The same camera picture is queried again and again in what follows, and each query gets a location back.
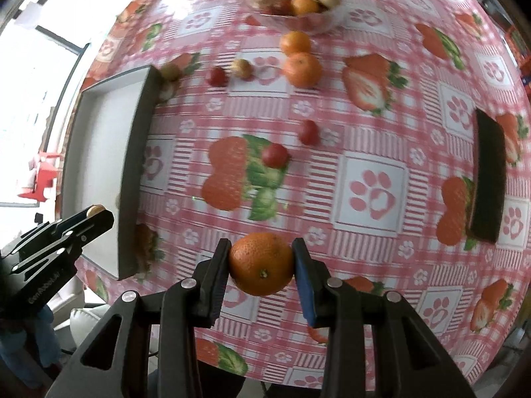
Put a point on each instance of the red chair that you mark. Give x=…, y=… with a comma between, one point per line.
x=43, y=174

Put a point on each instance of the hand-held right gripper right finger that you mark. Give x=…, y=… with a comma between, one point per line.
x=305, y=290

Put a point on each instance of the red patterned boxes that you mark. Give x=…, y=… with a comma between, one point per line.
x=520, y=54

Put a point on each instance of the red cherry tomato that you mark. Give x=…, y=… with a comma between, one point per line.
x=309, y=132
x=277, y=7
x=218, y=76
x=275, y=154

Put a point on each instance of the white tray with dark rim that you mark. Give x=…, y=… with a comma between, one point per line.
x=103, y=153

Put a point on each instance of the glass bowl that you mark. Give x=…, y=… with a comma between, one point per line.
x=319, y=23

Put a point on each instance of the white cushion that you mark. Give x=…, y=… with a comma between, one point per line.
x=89, y=323

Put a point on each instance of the mandarin orange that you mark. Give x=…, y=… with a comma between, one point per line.
x=305, y=6
x=261, y=263
x=302, y=69
x=295, y=42

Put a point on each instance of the strawberry print tablecloth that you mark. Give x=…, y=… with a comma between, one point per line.
x=373, y=199

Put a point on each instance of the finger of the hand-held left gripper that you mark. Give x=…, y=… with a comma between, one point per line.
x=62, y=238

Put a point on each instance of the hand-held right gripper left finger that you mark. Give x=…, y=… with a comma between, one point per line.
x=215, y=282

